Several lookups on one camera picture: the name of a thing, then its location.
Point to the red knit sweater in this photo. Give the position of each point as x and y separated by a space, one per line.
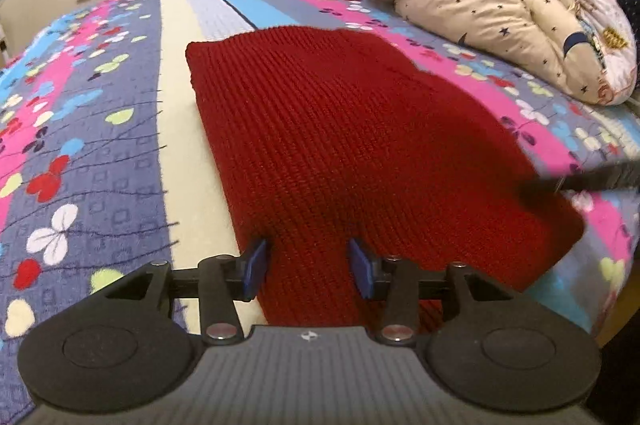
322 136

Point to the colourful floral fleece blanket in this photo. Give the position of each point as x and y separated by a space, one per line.
105 165

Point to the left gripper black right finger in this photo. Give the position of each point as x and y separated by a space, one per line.
403 286

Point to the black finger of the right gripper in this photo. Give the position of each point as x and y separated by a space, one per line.
622 175

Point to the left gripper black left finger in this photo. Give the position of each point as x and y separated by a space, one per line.
217 283

